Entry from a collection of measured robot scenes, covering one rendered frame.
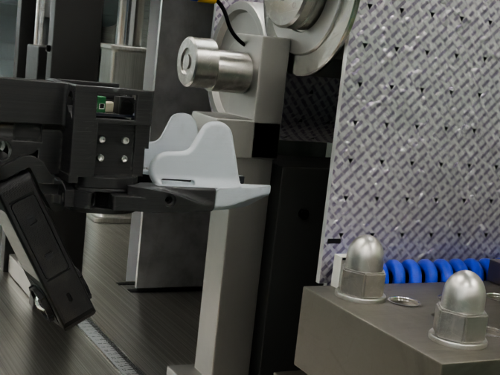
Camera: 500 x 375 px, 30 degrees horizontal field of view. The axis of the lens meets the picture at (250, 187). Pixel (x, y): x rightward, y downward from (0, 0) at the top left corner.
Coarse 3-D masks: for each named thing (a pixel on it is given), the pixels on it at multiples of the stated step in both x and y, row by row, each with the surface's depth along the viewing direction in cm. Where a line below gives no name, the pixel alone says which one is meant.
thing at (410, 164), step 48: (384, 48) 71; (384, 96) 72; (432, 96) 74; (480, 96) 76; (336, 144) 71; (384, 144) 73; (432, 144) 75; (480, 144) 77; (336, 192) 72; (384, 192) 74; (432, 192) 76; (480, 192) 78; (384, 240) 75; (432, 240) 77; (480, 240) 79
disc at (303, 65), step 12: (348, 0) 69; (264, 12) 81; (348, 12) 69; (336, 24) 70; (348, 24) 69; (276, 36) 79; (336, 36) 70; (324, 48) 72; (336, 48) 70; (300, 60) 75; (312, 60) 73; (324, 60) 72; (300, 72) 75; (312, 72) 73
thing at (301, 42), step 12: (336, 0) 70; (324, 12) 71; (336, 12) 70; (324, 24) 71; (288, 36) 76; (300, 36) 75; (312, 36) 73; (324, 36) 71; (300, 48) 75; (312, 48) 73
